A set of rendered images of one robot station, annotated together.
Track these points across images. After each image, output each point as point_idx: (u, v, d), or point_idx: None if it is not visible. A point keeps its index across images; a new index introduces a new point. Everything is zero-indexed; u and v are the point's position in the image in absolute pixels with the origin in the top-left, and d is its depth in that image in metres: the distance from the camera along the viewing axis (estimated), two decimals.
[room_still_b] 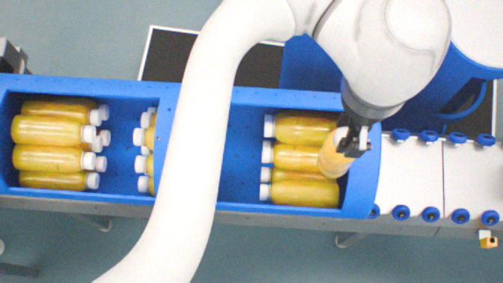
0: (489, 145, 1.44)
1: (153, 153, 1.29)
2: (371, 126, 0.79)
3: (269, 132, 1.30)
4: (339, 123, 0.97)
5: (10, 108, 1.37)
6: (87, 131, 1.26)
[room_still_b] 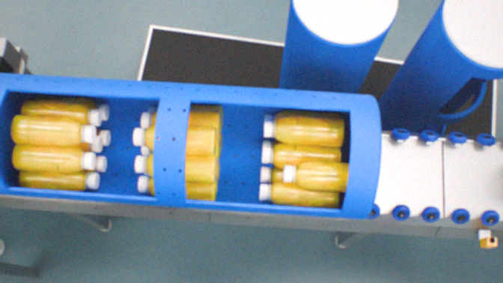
0: (489, 145, 1.44)
1: (153, 153, 1.29)
2: None
3: (269, 132, 1.30)
4: None
5: (10, 108, 1.37)
6: (87, 131, 1.26)
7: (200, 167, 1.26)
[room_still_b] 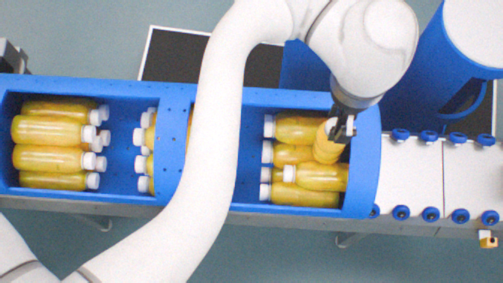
0: (489, 145, 1.44)
1: (153, 153, 1.29)
2: (356, 114, 0.93)
3: (269, 132, 1.30)
4: (330, 114, 1.10)
5: (10, 108, 1.37)
6: (87, 131, 1.26)
7: None
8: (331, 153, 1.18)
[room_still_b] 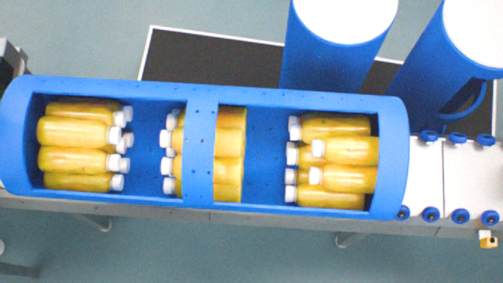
0: (489, 145, 1.44)
1: (179, 155, 1.29)
2: None
3: (295, 134, 1.30)
4: None
5: (34, 110, 1.36)
6: (113, 132, 1.26)
7: (227, 168, 1.26)
8: (349, 164, 1.26)
